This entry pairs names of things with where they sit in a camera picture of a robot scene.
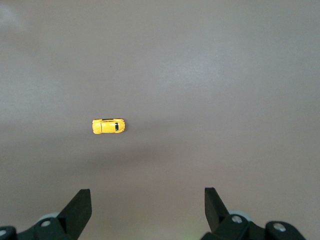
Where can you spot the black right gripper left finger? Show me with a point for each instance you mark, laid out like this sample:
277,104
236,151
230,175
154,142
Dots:
75,212

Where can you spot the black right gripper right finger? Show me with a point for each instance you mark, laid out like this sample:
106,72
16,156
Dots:
215,212

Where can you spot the yellow beetle toy car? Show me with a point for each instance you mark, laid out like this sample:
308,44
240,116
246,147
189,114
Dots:
108,126

